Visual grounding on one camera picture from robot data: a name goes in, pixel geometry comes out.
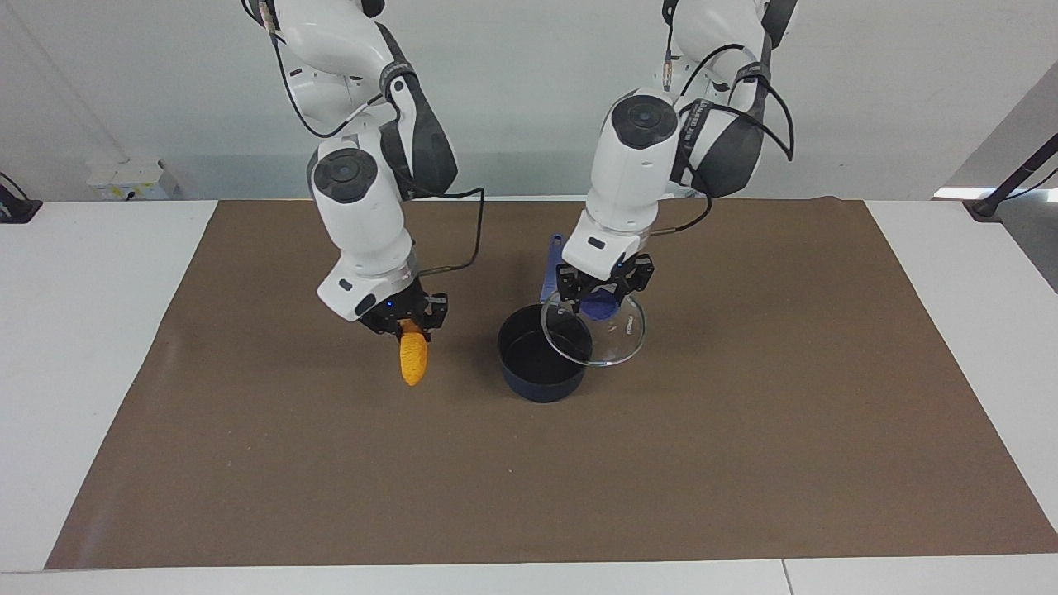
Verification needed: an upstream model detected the orange corn cob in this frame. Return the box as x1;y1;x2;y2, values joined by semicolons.
398;320;430;388

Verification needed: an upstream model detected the glass lid with purple knob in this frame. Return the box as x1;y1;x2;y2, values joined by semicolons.
540;289;647;368

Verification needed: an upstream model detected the brown table mat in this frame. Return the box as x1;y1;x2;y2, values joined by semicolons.
45;197;1058;571

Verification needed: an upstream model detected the black pole stand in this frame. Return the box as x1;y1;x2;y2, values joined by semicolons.
962;132;1058;221

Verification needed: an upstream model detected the dark pot with purple handle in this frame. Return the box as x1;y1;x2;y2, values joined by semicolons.
497;234;594;404

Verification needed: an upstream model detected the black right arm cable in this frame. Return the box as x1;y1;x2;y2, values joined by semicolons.
261;0;488;278

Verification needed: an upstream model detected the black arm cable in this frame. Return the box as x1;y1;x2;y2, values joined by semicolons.
665;41;797;237
261;0;488;278

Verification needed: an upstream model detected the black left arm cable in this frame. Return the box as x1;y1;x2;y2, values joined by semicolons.
665;41;797;237

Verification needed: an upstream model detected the white wall power strip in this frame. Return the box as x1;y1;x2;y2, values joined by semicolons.
86;159;180;202

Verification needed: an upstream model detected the black clamp mount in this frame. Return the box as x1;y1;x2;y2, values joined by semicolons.
0;171;44;225

